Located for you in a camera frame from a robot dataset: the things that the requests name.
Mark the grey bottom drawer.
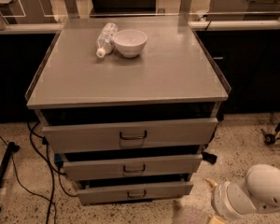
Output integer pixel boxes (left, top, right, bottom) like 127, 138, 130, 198
77, 180, 193, 205

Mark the grey middle drawer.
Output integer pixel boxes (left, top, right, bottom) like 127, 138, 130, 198
63, 155, 202, 181

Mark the clear plastic water bottle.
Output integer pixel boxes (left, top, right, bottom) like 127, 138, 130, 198
96, 22, 118, 59

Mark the black floor cable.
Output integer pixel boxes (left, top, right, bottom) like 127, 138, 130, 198
0, 120, 78, 224

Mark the black cable plug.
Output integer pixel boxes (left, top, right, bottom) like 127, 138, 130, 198
202, 152, 217, 164

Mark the grey top drawer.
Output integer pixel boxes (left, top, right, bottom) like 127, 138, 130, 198
43, 118, 217, 153

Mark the black stand leg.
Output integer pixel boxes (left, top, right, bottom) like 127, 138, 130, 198
0, 141, 21, 217

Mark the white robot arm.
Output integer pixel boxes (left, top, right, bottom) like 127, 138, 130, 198
206, 164, 280, 221

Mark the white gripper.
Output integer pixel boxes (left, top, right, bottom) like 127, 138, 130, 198
205, 178, 257, 224

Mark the grey drawer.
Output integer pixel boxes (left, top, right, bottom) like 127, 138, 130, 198
43, 118, 217, 153
77, 180, 193, 205
63, 155, 202, 181

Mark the black wheeled cart base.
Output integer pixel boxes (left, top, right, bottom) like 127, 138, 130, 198
260, 110, 280, 146

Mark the white ceramic bowl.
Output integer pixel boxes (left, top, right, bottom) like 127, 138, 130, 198
113, 29, 147, 58

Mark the grey drawer cabinet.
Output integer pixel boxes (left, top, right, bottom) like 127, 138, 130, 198
26, 16, 230, 191

